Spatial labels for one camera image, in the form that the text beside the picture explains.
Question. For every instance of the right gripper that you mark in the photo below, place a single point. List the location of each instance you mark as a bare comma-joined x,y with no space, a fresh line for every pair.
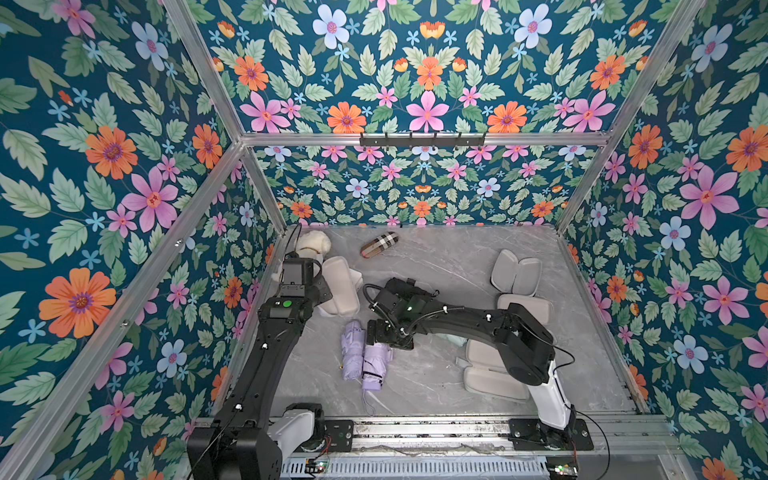
387,332

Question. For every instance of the plaid folded umbrella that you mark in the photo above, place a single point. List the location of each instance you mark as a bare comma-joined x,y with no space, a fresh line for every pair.
379,244

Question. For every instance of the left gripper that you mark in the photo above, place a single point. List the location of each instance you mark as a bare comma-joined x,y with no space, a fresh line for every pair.
324,292

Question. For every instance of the mint green folded umbrella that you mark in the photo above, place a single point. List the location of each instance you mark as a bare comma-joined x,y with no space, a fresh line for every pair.
455,340

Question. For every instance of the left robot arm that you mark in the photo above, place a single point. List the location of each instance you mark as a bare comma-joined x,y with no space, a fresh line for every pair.
237,445

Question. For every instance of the beige case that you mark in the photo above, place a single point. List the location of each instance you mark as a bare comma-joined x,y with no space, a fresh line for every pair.
514,275
484,373
541,309

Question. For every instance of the white closed umbrella case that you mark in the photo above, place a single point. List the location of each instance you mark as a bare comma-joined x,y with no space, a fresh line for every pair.
344,284

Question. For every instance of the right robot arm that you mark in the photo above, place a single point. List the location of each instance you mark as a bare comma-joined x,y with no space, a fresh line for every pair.
526,347

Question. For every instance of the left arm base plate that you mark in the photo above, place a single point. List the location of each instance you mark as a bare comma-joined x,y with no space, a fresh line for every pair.
330,436

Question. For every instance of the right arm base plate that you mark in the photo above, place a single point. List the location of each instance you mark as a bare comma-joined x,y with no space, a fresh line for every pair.
527,434

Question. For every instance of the aluminium front rail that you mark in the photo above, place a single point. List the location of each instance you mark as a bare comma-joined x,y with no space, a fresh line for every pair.
618,433

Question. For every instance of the black hook rail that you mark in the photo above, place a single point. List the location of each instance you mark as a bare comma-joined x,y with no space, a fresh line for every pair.
440,140

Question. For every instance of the white plush dog toy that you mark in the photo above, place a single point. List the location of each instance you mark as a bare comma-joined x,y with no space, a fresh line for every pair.
314,245

